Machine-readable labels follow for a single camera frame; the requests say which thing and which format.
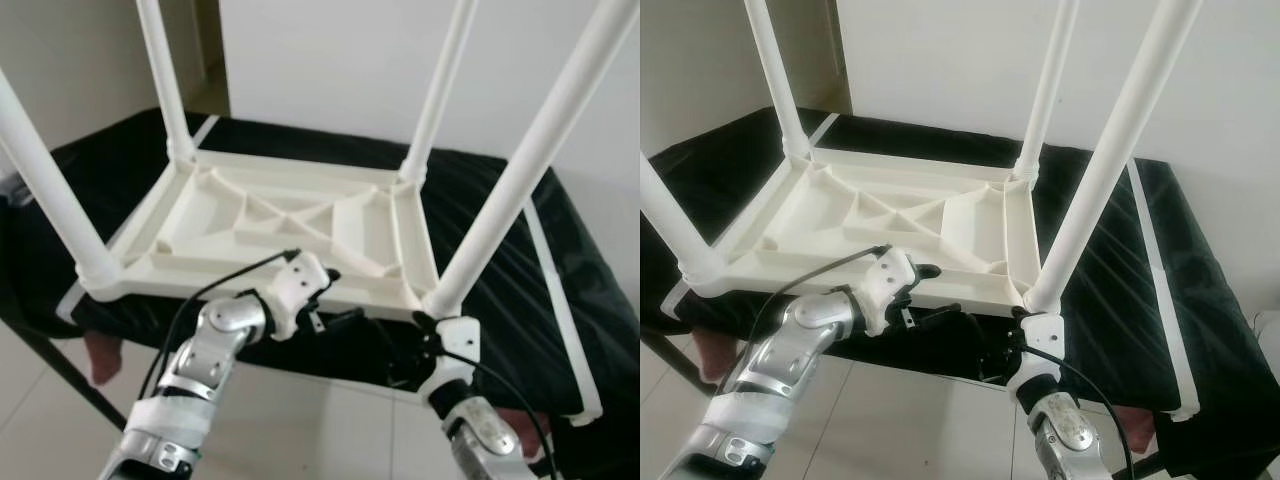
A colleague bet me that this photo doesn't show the pink soft object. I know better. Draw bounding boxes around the pink soft object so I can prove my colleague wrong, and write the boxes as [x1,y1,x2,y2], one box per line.
[85,335,126,387]
[695,328,741,387]
[1115,405,1161,457]
[500,405,551,461]

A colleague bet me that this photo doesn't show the black table cloth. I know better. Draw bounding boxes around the black table cloth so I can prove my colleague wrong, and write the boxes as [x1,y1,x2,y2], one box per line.
[645,105,1280,479]
[0,108,641,479]

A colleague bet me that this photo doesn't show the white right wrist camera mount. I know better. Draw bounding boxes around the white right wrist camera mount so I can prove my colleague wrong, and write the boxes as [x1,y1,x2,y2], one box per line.
[1005,312,1066,396]
[415,315,481,401]

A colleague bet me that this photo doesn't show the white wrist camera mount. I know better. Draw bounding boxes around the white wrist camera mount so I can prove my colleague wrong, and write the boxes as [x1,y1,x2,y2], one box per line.
[1005,312,1066,396]
[862,248,926,336]
[265,250,336,341]
[415,315,481,401]

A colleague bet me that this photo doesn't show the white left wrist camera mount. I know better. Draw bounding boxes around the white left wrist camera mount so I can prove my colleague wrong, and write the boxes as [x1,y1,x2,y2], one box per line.
[862,248,926,336]
[265,250,336,341]

